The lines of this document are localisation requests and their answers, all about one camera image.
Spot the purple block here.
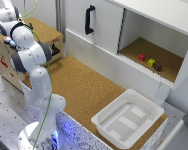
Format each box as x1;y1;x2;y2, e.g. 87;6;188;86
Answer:
154;63;163;72

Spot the white plastic box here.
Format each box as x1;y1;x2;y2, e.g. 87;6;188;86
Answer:
90;88;165;150

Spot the black door handle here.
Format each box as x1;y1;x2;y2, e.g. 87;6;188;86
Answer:
84;4;96;36

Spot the white cabinet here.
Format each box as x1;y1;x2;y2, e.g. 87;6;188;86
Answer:
64;0;188;108

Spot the yellow block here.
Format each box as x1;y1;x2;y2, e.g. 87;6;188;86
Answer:
147;58;156;67

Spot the green cable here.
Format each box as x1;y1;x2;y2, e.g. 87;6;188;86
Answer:
17;0;54;150

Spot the white sliding door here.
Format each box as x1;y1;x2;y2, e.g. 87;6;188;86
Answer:
66;0;125;56

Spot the pink block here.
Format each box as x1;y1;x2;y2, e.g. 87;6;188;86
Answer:
137;53;146;62

